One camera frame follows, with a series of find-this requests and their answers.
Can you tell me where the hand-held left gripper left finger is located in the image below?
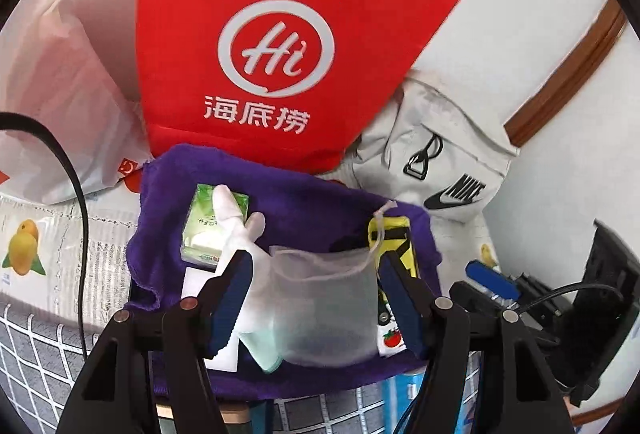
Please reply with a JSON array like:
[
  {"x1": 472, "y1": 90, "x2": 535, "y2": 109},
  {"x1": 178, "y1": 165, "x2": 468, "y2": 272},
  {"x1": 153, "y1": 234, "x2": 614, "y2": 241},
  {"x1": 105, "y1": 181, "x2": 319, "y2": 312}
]
[{"x1": 56, "y1": 249, "x2": 256, "y2": 434}]

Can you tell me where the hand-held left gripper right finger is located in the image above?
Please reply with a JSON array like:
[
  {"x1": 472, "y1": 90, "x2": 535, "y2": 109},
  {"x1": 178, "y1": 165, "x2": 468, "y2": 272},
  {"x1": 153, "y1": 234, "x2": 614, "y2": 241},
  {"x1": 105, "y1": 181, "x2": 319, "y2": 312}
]
[{"x1": 377, "y1": 251, "x2": 576, "y2": 434}]

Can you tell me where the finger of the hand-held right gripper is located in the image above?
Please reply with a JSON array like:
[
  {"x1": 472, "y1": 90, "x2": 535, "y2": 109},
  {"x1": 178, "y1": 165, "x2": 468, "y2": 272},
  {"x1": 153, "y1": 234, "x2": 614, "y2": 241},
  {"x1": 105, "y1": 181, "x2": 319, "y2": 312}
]
[{"x1": 449, "y1": 260, "x2": 521, "y2": 315}]

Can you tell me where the white orange snack packet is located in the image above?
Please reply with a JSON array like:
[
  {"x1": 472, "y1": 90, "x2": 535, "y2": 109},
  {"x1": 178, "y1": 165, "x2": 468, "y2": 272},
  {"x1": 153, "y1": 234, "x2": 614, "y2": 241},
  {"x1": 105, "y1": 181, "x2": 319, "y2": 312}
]
[{"x1": 375, "y1": 284, "x2": 416, "y2": 360}]

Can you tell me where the white foam block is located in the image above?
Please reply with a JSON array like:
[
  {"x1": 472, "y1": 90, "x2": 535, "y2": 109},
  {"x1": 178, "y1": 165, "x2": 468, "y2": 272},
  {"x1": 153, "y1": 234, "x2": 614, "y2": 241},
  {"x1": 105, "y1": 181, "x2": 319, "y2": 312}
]
[{"x1": 181, "y1": 266, "x2": 241, "y2": 372}]

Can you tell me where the white cotton glove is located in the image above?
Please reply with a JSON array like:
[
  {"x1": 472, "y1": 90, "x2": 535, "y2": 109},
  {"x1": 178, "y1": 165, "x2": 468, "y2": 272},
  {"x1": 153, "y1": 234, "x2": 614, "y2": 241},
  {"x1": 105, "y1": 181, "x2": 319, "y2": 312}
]
[{"x1": 212, "y1": 185, "x2": 286, "y2": 372}]

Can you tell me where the white mesh drawstring bag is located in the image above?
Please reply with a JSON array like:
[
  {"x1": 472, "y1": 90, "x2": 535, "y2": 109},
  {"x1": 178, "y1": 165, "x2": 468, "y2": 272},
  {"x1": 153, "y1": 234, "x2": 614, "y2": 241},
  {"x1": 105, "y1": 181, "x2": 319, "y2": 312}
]
[{"x1": 269, "y1": 201, "x2": 398, "y2": 367}]

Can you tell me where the yellow black packet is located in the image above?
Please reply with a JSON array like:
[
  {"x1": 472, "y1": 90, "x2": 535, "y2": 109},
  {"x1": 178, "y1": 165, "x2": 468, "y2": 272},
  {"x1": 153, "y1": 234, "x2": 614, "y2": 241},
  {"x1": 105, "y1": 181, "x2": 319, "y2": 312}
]
[{"x1": 367, "y1": 215, "x2": 418, "y2": 280}]

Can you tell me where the green tissue pack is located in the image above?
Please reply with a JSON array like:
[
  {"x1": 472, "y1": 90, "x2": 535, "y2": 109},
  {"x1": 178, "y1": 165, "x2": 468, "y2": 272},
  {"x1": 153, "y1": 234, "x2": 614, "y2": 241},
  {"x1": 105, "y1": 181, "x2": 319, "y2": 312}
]
[{"x1": 179, "y1": 183, "x2": 251, "y2": 267}]

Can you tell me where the light blue cardboard box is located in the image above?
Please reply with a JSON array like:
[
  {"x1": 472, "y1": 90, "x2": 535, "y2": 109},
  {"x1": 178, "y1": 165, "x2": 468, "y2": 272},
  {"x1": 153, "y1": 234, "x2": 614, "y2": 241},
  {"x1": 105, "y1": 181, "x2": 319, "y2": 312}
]
[{"x1": 382, "y1": 371, "x2": 481, "y2": 434}]

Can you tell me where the purple towel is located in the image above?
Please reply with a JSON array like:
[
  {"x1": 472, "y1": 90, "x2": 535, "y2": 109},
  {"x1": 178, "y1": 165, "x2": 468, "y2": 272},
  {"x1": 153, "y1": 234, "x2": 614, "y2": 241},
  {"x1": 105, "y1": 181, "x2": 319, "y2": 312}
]
[{"x1": 125, "y1": 144, "x2": 443, "y2": 402}]

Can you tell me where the light grey fabric bag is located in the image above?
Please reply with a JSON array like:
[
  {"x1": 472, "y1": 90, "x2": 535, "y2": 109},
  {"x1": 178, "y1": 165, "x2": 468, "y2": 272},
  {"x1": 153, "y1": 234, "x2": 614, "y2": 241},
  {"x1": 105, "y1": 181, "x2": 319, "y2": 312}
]
[{"x1": 320, "y1": 69, "x2": 521, "y2": 227}]

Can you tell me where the grey checkered bedsheet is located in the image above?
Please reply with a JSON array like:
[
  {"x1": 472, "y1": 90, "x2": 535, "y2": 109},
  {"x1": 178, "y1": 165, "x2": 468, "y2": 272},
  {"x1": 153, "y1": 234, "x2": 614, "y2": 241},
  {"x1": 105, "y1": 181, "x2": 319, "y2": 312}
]
[{"x1": 0, "y1": 301, "x2": 591, "y2": 434}]

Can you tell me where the white plastic shopping bag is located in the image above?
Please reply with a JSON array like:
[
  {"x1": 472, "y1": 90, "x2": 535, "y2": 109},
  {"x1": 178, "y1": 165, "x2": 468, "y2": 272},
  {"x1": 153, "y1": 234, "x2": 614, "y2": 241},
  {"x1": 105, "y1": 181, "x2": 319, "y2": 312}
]
[{"x1": 0, "y1": 0, "x2": 153, "y2": 205}]

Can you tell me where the thin black cable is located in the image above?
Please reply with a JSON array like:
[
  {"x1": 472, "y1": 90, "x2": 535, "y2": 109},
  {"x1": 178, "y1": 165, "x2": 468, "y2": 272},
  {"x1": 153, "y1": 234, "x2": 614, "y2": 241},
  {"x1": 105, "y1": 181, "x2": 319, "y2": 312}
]
[{"x1": 515, "y1": 283, "x2": 623, "y2": 315}]

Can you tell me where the thick black cable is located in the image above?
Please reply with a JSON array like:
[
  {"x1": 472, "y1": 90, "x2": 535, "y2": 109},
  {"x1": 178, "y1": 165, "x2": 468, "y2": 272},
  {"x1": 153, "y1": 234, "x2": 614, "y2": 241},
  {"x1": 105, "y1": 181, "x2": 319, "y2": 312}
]
[{"x1": 0, "y1": 112, "x2": 91, "y2": 355}]

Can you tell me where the brown wooden door frame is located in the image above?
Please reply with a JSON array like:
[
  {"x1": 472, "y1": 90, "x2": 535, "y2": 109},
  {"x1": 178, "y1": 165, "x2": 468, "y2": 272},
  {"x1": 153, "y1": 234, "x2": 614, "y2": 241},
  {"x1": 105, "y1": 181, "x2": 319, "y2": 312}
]
[{"x1": 502, "y1": 0, "x2": 628, "y2": 147}]

